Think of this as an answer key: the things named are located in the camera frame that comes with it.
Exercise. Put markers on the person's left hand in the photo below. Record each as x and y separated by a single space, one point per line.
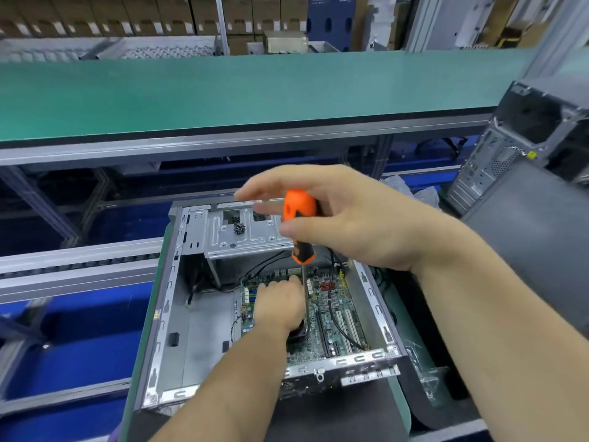
281 304

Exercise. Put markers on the person's right hand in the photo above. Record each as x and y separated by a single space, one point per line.
368 216

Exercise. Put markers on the green motherboard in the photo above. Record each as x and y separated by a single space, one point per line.
345 313

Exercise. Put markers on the black and silver computer case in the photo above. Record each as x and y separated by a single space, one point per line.
193 317

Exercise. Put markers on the person's right forearm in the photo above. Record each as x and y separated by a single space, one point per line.
515 354

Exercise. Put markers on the person's left forearm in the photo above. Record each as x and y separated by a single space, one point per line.
221 391

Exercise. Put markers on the grey computer tower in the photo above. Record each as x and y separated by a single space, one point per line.
515 138

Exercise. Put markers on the dark grey case side panel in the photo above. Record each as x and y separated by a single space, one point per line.
538 244

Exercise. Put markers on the white bubble wrap bag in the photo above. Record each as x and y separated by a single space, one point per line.
410 190

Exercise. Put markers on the green conveyor belt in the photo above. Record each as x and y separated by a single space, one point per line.
230 92

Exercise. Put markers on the stack of cardboard boxes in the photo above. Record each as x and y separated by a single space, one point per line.
147 12

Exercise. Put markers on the aluminium roller conveyor rail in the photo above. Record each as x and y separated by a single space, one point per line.
74 271

